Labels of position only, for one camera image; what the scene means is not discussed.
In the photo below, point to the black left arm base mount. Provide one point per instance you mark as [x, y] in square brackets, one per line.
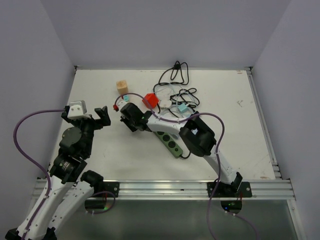
[108, 186]

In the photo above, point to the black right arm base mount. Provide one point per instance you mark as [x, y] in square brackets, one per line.
[224, 191]

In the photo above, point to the red cube adapter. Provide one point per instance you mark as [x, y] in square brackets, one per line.
[150, 100]

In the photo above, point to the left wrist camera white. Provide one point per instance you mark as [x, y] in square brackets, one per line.
[77, 110]

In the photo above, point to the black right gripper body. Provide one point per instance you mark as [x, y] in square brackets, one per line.
[130, 124]

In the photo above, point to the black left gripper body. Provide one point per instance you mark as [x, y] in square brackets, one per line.
[88, 125]

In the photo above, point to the beige wooden cube adapter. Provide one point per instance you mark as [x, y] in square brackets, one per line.
[122, 87]

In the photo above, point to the light teal charger green strip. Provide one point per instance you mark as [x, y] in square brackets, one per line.
[182, 108]

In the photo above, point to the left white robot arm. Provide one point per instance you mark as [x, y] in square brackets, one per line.
[68, 185]

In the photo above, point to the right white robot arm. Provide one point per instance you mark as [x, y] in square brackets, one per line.
[197, 136]

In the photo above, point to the green power strip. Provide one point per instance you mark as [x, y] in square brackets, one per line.
[169, 143]

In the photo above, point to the aluminium rail table edge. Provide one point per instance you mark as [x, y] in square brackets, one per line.
[199, 190]

